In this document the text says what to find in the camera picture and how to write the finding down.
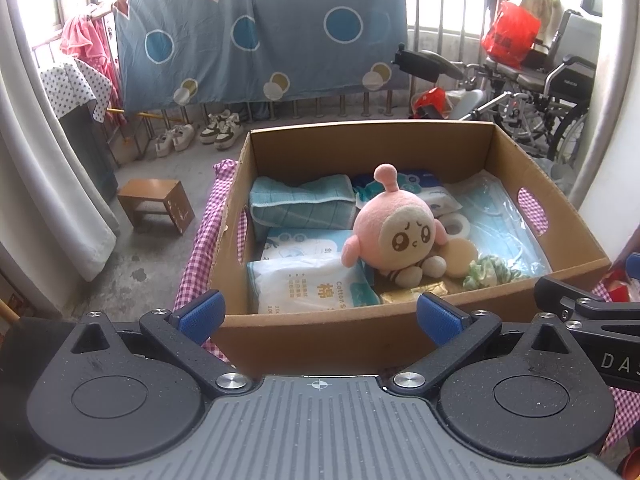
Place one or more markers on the pale face mask pack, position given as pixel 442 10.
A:
pixel 475 187

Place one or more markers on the dark hanging cloth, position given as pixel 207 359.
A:
pixel 90 150

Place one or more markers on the clear plastic bag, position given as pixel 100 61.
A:
pixel 560 175

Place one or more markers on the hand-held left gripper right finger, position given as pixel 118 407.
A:
pixel 440 317

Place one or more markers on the brown cardboard box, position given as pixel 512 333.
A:
pixel 350 340

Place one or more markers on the white polka dot cloth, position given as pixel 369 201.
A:
pixel 70 85

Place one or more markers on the window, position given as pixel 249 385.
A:
pixel 55 0

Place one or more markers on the white tape roll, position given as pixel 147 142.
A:
pixel 456 226

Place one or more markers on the beige round sponge puff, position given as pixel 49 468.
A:
pixel 462 258

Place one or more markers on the pale grey curtain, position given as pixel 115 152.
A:
pixel 40 170

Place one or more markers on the small wooden stool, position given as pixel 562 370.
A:
pixel 150 200

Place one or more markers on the blue bandage box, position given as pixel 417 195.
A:
pixel 300 245

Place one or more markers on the silver wheelchair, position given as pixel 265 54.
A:
pixel 550 85

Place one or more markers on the crumpled red plastic bag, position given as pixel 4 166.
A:
pixel 432 102

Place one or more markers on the red plastic item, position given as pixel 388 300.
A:
pixel 617 285

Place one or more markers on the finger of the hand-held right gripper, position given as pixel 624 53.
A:
pixel 634 266
pixel 575 297

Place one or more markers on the blue white wet wipes pack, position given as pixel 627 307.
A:
pixel 430 195

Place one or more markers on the pink checked cloth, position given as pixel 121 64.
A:
pixel 200 270

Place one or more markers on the teal folded towel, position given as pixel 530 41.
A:
pixel 300 205

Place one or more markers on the yellow pole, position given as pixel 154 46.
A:
pixel 145 115

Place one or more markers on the blue face mask pack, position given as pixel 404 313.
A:
pixel 515 240

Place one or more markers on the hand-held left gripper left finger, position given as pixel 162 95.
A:
pixel 200 315

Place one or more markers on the white cotton tissue pack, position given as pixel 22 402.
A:
pixel 310 285

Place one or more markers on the red hanging garment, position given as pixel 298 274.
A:
pixel 82 35

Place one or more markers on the white and dark sneaker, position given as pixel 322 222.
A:
pixel 211 130
pixel 229 132

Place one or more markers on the pink plush toy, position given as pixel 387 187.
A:
pixel 395 230

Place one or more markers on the beige hanging towel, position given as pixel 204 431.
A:
pixel 540 2

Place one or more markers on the large red plastic bag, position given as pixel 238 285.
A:
pixel 510 35

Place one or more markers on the black padded armrest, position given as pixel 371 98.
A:
pixel 430 62

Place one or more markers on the wheelchair leg rest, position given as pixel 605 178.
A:
pixel 475 100

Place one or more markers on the gold foil packet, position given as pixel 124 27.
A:
pixel 410 293

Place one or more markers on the blue sheet with circles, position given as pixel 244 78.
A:
pixel 275 60

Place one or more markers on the green white scrunchie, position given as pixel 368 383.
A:
pixel 487 270

